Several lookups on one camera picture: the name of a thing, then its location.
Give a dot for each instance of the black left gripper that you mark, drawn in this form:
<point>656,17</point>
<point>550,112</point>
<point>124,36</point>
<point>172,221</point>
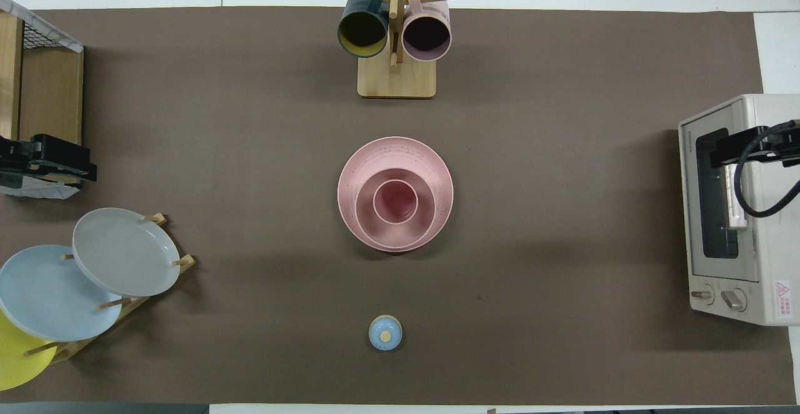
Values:
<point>15,157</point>

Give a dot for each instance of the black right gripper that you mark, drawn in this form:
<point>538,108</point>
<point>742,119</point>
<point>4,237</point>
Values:
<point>781,146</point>

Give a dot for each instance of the pink bowl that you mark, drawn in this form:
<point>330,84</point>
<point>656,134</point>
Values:
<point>426,214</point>

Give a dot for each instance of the pink plastic cup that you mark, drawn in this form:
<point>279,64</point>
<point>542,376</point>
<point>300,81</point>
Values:
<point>395,201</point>

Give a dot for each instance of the white checked cloth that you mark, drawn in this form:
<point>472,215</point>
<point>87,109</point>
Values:
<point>37,190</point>

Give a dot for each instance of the gray plate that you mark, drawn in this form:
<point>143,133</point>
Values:
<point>125,251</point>

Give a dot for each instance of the light blue plate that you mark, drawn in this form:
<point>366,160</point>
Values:
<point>44,295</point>

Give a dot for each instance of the beige toaster oven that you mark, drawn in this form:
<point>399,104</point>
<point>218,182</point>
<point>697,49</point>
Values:
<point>719,289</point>

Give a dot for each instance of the wooden plate rack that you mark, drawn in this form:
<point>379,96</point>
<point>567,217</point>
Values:
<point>186,263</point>

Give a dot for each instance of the yellow plate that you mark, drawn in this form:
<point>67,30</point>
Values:
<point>12,364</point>

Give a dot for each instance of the brown table mat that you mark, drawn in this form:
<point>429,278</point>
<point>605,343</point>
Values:
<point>250,314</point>

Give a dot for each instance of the pink speckled plate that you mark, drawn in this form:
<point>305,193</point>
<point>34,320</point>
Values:
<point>375,157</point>

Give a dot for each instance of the dark green mug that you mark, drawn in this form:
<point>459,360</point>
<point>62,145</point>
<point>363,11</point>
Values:
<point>362,32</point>

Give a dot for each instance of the pink mug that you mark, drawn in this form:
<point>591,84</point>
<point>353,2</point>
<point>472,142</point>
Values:
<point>426,35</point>

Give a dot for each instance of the wooden mug tree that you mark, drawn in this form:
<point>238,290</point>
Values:
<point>397,82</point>

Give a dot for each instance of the blue jar with cork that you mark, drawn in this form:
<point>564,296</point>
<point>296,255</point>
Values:
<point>385,333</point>

